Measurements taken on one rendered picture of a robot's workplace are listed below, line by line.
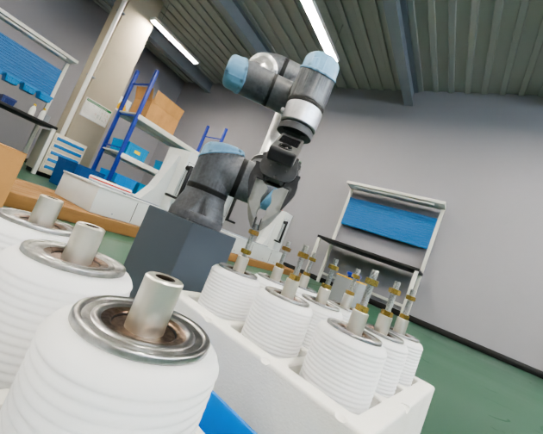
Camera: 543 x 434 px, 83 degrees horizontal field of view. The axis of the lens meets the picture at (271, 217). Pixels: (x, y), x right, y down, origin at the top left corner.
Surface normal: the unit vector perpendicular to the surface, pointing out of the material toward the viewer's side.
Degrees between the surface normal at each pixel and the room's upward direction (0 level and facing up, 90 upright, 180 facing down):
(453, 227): 90
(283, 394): 90
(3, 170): 90
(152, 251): 90
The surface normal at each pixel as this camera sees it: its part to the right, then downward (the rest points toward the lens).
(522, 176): -0.48, -0.26
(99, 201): 0.80, 0.26
